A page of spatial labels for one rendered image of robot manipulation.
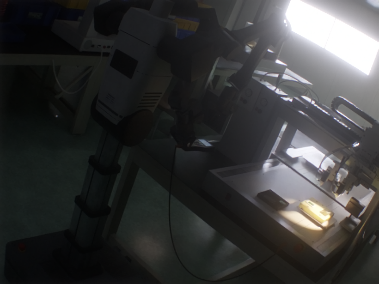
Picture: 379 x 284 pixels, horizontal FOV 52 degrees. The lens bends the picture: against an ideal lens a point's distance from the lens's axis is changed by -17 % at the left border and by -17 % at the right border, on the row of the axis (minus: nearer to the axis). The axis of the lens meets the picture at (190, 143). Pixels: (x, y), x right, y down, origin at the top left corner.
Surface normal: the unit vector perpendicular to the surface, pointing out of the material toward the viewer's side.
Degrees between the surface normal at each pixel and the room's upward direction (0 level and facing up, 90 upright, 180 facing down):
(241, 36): 31
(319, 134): 90
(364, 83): 90
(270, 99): 90
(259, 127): 90
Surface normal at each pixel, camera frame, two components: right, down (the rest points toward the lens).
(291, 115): -0.63, 0.05
